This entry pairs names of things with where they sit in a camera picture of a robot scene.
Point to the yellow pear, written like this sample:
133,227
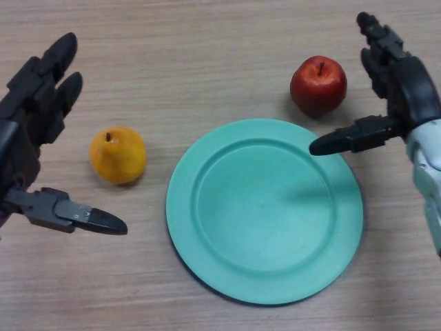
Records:
119,157

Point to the red apple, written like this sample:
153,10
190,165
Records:
317,88

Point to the green round plate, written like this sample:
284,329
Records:
263,213

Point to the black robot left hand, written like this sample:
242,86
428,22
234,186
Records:
31,103

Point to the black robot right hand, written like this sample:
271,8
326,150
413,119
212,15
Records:
410,89

